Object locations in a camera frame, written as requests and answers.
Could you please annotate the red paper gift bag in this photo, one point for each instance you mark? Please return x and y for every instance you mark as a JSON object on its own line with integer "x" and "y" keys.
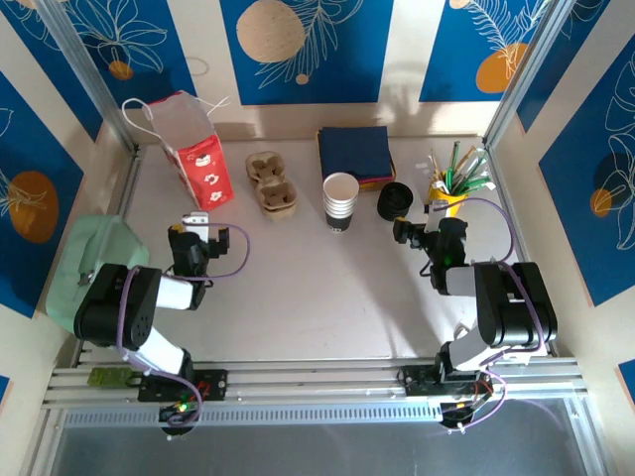
{"x": 208, "y": 173}

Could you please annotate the blue paper napkin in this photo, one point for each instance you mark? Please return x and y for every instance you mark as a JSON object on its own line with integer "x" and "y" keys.
{"x": 354, "y": 151}

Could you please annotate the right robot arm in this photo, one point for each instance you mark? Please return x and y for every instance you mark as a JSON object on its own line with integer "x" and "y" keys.
{"x": 516, "y": 307}

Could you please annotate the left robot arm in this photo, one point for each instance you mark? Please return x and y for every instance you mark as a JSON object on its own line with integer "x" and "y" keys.
{"x": 99, "y": 317}

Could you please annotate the black cup lid stack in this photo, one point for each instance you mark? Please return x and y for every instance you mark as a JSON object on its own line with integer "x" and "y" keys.
{"x": 392, "y": 214}

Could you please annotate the stack of coloured napkins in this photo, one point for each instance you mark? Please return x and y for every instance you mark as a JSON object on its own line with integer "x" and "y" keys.
{"x": 369, "y": 185}

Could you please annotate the pink paper napkin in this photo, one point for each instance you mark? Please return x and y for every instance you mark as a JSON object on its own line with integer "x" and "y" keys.
{"x": 377, "y": 178}

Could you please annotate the cardboard cup carrier stack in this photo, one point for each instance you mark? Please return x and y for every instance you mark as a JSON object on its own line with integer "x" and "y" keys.
{"x": 278, "y": 214}

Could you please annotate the paper cup stack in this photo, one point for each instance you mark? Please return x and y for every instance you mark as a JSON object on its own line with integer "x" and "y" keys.
{"x": 340, "y": 220}

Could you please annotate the brown sugar stick packet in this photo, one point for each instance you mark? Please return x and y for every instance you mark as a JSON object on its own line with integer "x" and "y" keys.
{"x": 434, "y": 161}
{"x": 468, "y": 157}

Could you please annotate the mint green zip pouch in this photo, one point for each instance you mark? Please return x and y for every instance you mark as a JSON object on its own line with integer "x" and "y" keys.
{"x": 99, "y": 243}

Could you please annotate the green circuit board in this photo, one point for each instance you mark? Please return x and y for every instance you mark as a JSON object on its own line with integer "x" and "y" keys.
{"x": 106, "y": 378}

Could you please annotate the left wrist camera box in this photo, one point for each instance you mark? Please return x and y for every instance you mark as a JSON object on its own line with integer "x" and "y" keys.
{"x": 196, "y": 228}

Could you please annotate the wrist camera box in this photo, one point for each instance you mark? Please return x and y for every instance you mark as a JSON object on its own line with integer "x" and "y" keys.
{"x": 437, "y": 210}
{"x": 196, "y": 228}

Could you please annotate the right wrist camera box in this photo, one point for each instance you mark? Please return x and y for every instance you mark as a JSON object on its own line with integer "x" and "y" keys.
{"x": 437, "y": 210}

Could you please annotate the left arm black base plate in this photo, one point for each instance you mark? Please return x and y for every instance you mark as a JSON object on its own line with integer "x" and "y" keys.
{"x": 213, "y": 384}

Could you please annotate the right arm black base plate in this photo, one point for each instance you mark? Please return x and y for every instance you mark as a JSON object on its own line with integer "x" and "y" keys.
{"x": 419, "y": 382}

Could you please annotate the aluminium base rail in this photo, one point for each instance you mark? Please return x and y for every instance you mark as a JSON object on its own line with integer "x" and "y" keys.
{"x": 317, "y": 379}

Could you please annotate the left aluminium frame post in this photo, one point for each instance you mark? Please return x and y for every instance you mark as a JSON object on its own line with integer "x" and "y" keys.
{"x": 86, "y": 64}

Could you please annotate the aluminium frame post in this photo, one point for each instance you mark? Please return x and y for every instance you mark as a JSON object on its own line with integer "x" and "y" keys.
{"x": 86, "y": 64}
{"x": 529, "y": 64}

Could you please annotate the right aluminium frame post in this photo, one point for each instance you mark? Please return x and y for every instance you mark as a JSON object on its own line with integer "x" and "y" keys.
{"x": 529, "y": 64}

